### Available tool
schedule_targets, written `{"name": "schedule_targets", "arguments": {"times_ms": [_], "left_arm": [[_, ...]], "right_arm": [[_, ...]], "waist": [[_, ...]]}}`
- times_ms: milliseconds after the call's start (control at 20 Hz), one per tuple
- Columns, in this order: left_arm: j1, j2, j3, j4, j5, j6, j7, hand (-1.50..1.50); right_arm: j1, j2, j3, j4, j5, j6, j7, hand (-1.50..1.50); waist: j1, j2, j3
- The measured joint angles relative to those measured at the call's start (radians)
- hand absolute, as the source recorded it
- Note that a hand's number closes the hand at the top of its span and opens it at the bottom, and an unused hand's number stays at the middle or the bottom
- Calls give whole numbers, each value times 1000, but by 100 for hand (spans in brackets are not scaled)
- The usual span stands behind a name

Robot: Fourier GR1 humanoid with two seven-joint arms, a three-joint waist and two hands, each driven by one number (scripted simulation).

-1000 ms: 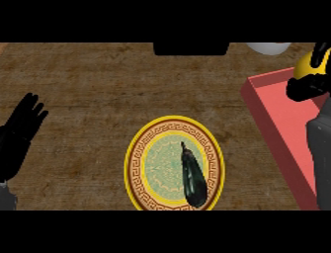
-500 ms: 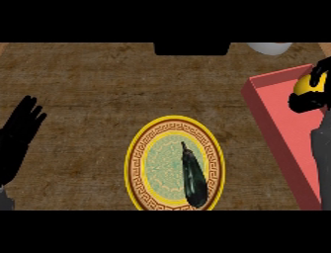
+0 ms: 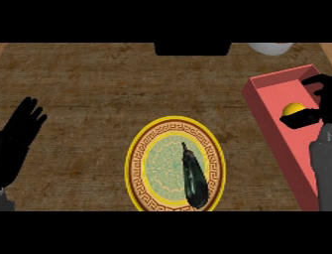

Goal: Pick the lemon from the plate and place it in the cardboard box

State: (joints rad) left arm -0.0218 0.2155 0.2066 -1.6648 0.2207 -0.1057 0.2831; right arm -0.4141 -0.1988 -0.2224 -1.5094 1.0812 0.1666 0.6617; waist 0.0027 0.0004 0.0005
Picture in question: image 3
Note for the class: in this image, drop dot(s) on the yellow lemon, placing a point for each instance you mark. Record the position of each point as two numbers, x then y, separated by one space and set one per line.
293 108

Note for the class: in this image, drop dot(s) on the black rectangular appliance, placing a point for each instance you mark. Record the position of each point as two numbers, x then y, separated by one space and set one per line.
193 48

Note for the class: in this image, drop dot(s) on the yellow patterned plate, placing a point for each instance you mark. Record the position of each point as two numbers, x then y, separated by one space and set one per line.
162 165

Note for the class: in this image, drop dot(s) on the red cardboard box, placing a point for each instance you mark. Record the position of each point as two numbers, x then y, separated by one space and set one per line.
283 132

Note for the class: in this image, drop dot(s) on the dark green eggplant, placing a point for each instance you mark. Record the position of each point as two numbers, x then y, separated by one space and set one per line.
196 180

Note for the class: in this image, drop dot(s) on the white round bowl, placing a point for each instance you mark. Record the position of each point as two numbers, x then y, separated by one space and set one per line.
270 48

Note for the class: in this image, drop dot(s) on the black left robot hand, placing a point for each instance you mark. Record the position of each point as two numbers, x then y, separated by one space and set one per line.
8 145

